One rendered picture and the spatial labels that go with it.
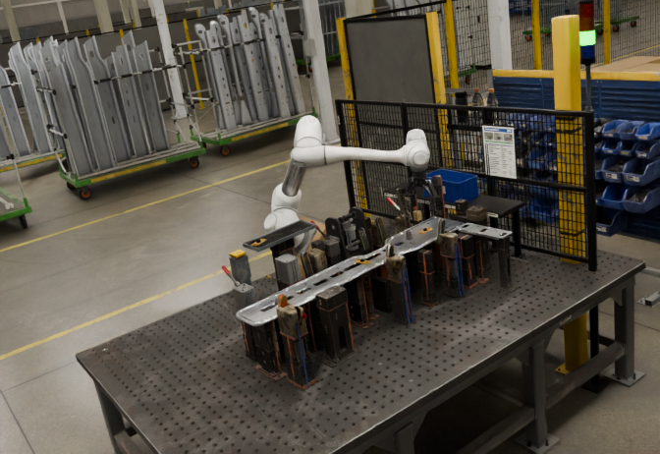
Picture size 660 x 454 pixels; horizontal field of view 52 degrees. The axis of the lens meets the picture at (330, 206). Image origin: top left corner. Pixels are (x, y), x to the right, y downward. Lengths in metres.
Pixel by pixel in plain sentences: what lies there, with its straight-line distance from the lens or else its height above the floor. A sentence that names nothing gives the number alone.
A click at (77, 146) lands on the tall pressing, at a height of 0.69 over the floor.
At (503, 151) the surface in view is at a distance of 3.90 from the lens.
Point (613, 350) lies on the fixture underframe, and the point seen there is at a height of 0.23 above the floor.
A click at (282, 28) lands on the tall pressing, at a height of 1.71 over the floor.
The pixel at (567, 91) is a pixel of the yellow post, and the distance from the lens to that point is 3.65.
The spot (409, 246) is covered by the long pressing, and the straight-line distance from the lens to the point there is 3.50.
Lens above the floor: 2.32
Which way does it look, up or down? 18 degrees down
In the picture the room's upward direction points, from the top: 9 degrees counter-clockwise
